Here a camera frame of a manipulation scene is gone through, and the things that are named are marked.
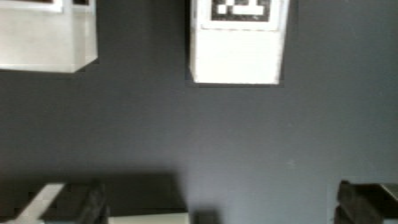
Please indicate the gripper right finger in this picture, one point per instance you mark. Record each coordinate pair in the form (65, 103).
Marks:
(367, 203)

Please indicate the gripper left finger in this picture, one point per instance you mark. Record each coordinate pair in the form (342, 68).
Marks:
(70, 203)

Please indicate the white leg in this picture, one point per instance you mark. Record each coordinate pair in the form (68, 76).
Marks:
(237, 41)
(49, 37)

